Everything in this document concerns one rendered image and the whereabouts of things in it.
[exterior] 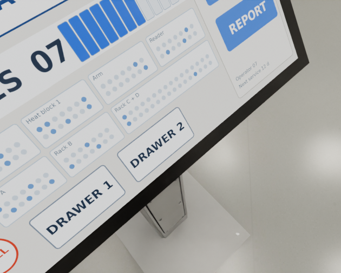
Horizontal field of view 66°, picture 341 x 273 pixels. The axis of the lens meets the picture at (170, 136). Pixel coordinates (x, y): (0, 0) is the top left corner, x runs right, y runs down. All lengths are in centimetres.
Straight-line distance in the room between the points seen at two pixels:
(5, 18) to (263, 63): 31
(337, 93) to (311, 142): 38
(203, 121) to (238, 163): 108
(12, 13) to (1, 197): 17
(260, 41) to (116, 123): 23
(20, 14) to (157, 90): 15
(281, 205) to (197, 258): 47
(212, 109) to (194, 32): 10
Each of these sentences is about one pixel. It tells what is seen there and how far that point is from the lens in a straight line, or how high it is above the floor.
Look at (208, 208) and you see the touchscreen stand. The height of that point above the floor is 4.
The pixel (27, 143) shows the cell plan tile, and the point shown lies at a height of 107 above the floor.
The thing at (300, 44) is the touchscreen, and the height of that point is 99.
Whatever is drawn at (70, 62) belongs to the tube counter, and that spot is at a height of 110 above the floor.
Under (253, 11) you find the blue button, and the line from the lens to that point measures 39.
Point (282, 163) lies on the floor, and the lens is 146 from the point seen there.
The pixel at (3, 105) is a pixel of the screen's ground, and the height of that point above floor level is 110.
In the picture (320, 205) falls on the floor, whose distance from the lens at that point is 145.
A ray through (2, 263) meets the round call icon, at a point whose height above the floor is 101.
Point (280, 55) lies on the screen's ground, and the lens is 42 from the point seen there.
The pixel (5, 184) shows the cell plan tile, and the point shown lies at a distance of 30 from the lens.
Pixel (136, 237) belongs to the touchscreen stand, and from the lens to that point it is 128.
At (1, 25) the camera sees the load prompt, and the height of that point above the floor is 114.
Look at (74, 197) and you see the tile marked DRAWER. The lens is 30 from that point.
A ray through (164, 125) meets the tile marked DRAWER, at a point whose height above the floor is 101.
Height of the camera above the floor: 128
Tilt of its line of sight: 61 degrees down
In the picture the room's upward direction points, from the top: 10 degrees counter-clockwise
